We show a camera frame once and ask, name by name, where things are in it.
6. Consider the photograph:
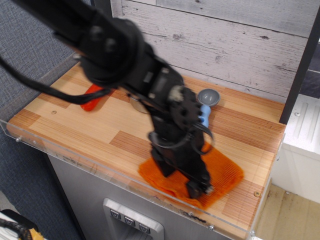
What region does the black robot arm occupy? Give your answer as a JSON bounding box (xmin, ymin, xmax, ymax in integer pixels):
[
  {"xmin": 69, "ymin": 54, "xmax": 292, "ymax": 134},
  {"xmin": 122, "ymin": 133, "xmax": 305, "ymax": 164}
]
[{"xmin": 15, "ymin": 0, "xmax": 213, "ymax": 199}]

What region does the red toy sausage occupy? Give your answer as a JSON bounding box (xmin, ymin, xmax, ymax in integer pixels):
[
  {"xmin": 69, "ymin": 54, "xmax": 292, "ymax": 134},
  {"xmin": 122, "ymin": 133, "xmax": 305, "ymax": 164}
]
[{"xmin": 80, "ymin": 84, "xmax": 112, "ymax": 112}]

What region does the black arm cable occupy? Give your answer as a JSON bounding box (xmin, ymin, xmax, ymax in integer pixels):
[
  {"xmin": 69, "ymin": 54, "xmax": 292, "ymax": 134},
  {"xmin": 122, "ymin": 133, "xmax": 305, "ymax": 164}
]
[{"xmin": 0, "ymin": 56, "xmax": 113, "ymax": 105}]

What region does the black mesh object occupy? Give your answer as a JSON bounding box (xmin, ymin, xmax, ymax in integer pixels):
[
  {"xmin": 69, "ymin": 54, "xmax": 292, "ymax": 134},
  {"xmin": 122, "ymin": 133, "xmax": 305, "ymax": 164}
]
[{"xmin": 0, "ymin": 219, "xmax": 25, "ymax": 240}]

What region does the dark right support post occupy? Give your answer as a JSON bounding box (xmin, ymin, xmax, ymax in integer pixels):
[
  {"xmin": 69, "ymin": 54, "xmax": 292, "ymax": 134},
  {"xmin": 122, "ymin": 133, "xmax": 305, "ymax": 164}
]
[{"xmin": 279, "ymin": 8, "xmax": 320, "ymax": 125}]

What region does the grey toy fridge cabinet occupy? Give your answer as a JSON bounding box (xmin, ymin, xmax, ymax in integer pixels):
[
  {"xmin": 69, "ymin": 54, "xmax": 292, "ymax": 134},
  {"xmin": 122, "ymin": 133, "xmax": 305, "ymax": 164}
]
[{"xmin": 49, "ymin": 156, "xmax": 249, "ymax": 240}]

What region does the orange knitted towel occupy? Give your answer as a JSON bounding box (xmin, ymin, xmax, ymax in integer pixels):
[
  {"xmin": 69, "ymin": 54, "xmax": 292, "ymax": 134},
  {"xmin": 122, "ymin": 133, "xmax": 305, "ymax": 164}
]
[{"xmin": 138, "ymin": 148, "xmax": 244, "ymax": 210}]

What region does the white toy sink unit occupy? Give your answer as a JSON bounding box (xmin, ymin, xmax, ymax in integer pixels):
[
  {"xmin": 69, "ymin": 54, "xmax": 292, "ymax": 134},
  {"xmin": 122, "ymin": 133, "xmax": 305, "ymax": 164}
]
[{"xmin": 270, "ymin": 94, "xmax": 320, "ymax": 203}]

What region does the small steel pot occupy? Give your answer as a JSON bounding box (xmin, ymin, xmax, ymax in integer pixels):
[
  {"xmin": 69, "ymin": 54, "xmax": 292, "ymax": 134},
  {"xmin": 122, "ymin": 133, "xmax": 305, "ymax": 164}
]
[{"xmin": 129, "ymin": 96, "xmax": 149, "ymax": 114}]

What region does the blue grey toy scoop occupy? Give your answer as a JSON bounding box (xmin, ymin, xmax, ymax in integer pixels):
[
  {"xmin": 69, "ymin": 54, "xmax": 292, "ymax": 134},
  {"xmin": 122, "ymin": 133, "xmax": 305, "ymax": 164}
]
[{"xmin": 197, "ymin": 88, "xmax": 221, "ymax": 128}]

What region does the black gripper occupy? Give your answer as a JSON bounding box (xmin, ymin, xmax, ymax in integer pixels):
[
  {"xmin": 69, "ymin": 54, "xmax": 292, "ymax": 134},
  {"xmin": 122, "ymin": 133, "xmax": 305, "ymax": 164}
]
[{"xmin": 147, "ymin": 85, "xmax": 214, "ymax": 199}]

